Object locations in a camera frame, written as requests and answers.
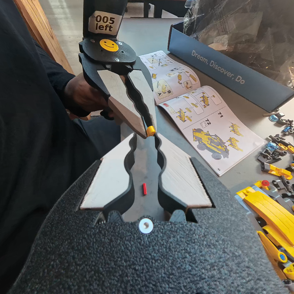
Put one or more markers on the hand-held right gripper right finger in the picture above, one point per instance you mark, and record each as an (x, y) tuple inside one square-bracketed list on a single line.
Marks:
[(183, 181)]

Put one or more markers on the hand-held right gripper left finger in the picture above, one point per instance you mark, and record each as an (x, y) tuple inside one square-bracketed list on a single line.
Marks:
[(110, 181)]

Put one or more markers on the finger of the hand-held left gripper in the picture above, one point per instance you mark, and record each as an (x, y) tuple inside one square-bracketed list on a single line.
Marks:
[(143, 91), (119, 101)]

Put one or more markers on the red brick pin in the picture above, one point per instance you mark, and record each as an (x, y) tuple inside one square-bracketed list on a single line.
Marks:
[(144, 188)]

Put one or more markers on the small yellow brick connector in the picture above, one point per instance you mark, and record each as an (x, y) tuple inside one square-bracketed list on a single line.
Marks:
[(150, 131)]

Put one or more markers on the person's left forearm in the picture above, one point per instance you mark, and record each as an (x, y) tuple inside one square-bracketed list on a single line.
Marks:
[(50, 73)]

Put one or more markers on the grey desk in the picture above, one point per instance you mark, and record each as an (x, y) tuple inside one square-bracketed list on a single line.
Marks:
[(142, 34)]

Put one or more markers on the person's left hand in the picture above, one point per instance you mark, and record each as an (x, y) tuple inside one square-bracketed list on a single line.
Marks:
[(82, 96)]

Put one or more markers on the brick instruction booklet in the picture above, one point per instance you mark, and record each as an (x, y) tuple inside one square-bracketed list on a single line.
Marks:
[(206, 126)]

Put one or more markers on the person's black clothing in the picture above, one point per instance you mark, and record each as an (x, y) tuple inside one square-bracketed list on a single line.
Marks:
[(34, 160)]

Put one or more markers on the dark blue cardboard box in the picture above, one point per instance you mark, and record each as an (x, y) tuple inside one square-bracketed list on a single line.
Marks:
[(218, 66)]

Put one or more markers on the yellow grey brick vehicle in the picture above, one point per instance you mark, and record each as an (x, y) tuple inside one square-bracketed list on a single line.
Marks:
[(271, 211)]

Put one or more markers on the pile of loose brick pieces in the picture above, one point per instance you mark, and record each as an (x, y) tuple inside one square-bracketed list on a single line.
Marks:
[(275, 144)]

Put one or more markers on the clear plastic bag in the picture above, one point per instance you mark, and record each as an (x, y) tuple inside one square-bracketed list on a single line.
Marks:
[(241, 27)]

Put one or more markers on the wooden post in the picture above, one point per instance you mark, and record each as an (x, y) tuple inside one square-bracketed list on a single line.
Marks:
[(43, 32)]

